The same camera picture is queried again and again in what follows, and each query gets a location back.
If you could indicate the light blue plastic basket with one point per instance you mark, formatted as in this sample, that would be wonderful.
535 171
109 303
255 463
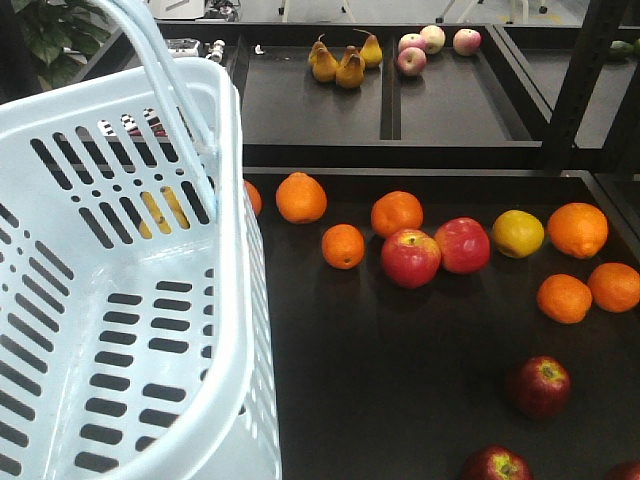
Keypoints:
127 353

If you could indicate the dark red apple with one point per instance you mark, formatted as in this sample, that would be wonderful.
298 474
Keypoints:
495 462
539 387

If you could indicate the orange behind apples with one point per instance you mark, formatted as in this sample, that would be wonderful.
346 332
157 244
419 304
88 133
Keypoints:
395 211

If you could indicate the small orange middle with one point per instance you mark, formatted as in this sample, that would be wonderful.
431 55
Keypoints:
343 246

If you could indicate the small orange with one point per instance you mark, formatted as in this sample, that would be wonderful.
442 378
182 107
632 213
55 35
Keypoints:
564 298
614 287
343 246

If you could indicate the large orange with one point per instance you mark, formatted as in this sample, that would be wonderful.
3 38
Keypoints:
301 199

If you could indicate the orange with knob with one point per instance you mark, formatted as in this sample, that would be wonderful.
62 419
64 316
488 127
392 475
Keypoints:
254 197

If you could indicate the pink red apple left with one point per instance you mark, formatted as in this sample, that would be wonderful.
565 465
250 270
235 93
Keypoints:
410 258

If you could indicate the black wooden produce stand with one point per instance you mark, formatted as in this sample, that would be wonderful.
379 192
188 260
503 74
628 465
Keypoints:
376 381

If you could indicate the yellow pear front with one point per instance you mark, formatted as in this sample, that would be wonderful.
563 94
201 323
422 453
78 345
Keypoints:
165 210

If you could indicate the red apple right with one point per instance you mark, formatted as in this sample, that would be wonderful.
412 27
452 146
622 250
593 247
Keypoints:
464 245

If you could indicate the brown pear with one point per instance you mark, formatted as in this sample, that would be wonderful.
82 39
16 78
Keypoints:
350 72

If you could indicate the yellow orange fruit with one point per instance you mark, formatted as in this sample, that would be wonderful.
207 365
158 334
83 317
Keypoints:
517 234

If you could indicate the pink apple on shelf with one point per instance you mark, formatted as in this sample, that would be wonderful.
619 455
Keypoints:
411 61

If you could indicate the white device box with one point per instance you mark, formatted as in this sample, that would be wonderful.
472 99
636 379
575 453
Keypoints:
183 47

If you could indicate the small orange left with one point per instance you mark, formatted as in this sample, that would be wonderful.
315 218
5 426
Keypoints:
564 298

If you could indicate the knobbed orange right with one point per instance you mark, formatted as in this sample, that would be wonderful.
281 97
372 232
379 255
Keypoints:
578 229

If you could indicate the small orange right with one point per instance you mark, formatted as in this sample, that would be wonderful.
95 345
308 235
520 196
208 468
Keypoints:
614 287

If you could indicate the green potted plant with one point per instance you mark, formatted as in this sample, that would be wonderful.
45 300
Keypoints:
61 36

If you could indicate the black shelf upright post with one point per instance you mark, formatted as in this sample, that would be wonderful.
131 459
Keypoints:
599 26

